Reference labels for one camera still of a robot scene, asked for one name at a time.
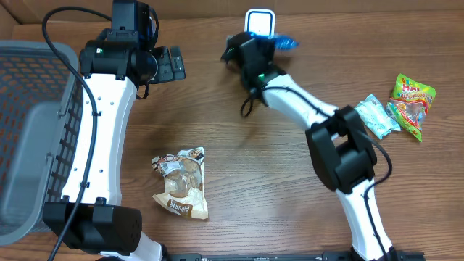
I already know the grey plastic shopping basket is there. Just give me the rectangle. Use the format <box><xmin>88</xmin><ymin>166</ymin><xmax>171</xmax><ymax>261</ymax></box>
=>
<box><xmin>1</xmin><ymin>40</ymin><xmax>83</xmax><ymax>246</ymax></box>

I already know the green Haribo candy bag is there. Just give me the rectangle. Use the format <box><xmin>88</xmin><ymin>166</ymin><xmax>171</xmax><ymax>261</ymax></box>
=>
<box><xmin>386</xmin><ymin>74</ymin><xmax>436</xmax><ymax>142</ymax></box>

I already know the cookie bag brown white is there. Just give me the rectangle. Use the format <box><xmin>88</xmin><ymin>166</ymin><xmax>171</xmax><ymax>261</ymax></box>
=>
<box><xmin>152</xmin><ymin>146</ymin><xmax>209</xmax><ymax>220</ymax></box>

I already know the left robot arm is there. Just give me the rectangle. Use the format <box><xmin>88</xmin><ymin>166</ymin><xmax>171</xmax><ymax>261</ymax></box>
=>
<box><xmin>43</xmin><ymin>1</ymin><xmax>186</xmax><ymax>260</ymax></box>

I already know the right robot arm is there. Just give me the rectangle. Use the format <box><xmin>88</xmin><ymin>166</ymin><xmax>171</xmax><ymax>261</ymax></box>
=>
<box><xmin>221</xmin><ymin>32</ymin><xmax>395</xmax><ymax>260</ymax></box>

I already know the white barcode scanner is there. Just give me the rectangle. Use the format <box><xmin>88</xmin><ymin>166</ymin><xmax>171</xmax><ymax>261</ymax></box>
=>
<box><xmin>244</xmin><ymin>9</ymin><xmax>276</xmax><ymax>36</ymax></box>

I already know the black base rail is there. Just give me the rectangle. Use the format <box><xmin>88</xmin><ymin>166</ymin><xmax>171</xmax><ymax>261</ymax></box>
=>
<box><xmin>94</xmin><ymin>252</ymin><xmax>427</xmax><ymax>261</ymax></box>

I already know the blue snack wrapper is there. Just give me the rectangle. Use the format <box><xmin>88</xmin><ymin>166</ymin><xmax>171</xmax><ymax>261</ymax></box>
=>
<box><xmin>248</xmin><ymin>32</ymin><xmax>299</xmax><ymax>51</ymax></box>

